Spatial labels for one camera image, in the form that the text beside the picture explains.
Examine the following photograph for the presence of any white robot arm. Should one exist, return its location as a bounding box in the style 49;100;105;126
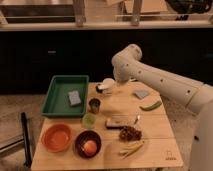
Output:
112;44;213;171

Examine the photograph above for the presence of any dark brown bowl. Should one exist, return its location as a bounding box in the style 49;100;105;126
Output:
74;130;102;158

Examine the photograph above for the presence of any red orange bowl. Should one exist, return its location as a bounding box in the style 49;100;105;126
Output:
41;123;72;153

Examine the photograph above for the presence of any white paper cup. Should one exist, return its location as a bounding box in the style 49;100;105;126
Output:
103;78;115;92

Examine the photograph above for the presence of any grey folded cloth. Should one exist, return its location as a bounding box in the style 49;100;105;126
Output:
134;90;149;100

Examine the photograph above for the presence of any small metal cup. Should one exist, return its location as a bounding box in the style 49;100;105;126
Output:
89;98;101;114

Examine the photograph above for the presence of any green pepper toy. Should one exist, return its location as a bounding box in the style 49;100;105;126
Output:
139;101;162;111

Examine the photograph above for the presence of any dark rectangular block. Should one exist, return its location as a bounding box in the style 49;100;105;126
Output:
105;117;129;129

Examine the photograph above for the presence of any grey sponge block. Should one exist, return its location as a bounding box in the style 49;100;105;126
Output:
68;91;81;106

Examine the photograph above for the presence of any green plastic cup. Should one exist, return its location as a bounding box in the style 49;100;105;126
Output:
82;113;96;129

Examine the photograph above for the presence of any brown pine cone cluster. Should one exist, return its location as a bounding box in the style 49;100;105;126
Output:
119;126;142;141

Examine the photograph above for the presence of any green plastic tray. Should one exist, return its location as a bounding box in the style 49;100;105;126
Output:
42;75;89;118

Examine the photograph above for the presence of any orange fruit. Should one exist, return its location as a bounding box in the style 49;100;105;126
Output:
83;140;97;156

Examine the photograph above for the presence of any black stand pole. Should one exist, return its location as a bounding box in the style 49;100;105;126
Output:
21;112;32;167

